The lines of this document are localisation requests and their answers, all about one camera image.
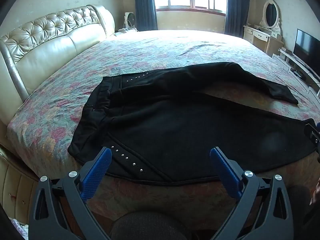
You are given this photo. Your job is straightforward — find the person's dark trouser leg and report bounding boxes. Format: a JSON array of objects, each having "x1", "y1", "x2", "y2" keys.
[{"x1": 287, "y1": 185, "x2": 320, "y2": 240}]

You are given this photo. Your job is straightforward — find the black pants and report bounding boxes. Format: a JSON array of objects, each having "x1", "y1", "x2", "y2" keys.
[{"x1": 67, "y1": 61, "x2": 318, "y2": 186}]

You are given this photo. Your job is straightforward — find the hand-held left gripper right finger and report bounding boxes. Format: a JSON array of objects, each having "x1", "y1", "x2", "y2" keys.
[{"x1": 209, "y1": 147, "x2": 294, "y2": 240}]

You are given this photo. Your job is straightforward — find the white box fan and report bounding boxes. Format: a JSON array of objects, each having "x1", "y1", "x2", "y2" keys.
[{"x1": 124, "y1": 12, "x2": 138, "y2": 29}]

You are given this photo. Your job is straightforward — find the cream tufted leather headboard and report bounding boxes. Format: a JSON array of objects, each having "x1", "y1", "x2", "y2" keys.
[{"x1": 0, "y1": 4, "x2": 116, "y2": 125}]

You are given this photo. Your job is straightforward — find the floral bedspread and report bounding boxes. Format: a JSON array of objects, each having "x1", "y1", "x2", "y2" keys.
[{"x1": 6, "y1": 30, "x2": 320, "y2": 230}]

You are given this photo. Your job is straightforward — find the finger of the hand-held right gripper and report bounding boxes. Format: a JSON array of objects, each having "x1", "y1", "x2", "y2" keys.
[{"x1": 304, "y1": 122, "x2": 320, "y2": 161}]

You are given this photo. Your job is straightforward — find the dark blue curtain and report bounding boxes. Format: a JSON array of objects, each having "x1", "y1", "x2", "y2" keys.
[
  {"x1": 134, "y1": 0, "x2": 158, "y2": 32},
  {"x1": 224, "y1": 0, "x2": 251, "y2": 34}
]

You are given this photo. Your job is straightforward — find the black flat television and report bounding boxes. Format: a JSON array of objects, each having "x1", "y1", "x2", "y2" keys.
[{"x1": 292, "y1": 29, "x2": 320, "y2": 77}]

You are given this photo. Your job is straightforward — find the white television stand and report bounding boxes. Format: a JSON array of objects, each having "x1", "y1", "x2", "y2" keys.
[{"x1": 272, "y1": 49, "x2": 320, "y2": 95}]

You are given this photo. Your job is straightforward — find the white oval vanity mirror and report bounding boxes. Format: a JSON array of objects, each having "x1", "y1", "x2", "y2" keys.
[{"x1": 259, "y1": 0, "x2": 282, "y2": 36}]

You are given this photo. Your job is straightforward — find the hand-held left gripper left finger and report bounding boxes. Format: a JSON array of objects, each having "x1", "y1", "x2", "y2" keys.
[{"x1": 29, "y1": 147, "x2": 113, "y2": 240}]

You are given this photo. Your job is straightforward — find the white dressing table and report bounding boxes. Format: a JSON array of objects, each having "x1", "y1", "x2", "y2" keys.
[{"x1": 243, "y1": 24, "x2": 283, "y2": 55}]

